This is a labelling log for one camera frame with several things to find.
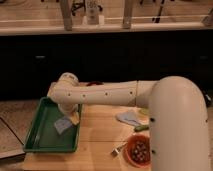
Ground blue sponge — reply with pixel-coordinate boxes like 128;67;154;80
54;116;72;135

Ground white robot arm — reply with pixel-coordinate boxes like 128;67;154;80
49;73;211;171

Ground green plastic tray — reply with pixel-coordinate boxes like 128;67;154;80
23;97;80;153

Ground dark red bowl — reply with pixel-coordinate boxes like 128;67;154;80
86;81;104;86

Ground metal fork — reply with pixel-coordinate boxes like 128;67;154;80
110;143;126;157

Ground grey blue cloth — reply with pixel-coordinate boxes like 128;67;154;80
115;110;141;126

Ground green pepper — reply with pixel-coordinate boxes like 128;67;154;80
134;125;149;133

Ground light green cup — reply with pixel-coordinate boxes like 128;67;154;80
139;108;149;116

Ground orange bowl with beads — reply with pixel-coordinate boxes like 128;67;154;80
124;134;151;168

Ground white device on shelf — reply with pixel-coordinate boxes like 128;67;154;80
85;0;99;25

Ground black cable at left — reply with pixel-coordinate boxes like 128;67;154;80
0;116;25;146

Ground left wooden post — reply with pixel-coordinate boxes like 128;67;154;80
59;0;72;31

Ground wooden post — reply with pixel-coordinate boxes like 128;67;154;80
122;0;133;29
59;0;72;31

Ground right wooden post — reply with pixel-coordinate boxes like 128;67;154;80
122;0;133;29

